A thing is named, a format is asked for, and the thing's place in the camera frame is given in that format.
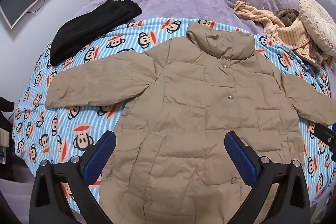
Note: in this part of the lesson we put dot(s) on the tan puffer jacket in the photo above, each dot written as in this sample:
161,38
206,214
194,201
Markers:
181,97

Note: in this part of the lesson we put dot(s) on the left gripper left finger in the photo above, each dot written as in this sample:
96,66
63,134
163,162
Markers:
48,202

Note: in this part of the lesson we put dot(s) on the cream round pleated cushion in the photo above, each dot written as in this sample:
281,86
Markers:
319,25

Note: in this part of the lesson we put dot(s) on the brown fuzzy garment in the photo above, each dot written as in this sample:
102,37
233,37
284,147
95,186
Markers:
287,16

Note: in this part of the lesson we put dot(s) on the black folded garment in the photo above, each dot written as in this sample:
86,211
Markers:
84,29

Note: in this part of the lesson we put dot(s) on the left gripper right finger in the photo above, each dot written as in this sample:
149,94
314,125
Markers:
291,202

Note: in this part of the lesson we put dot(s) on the beige striped fleece garment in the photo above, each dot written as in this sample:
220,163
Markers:
294,36

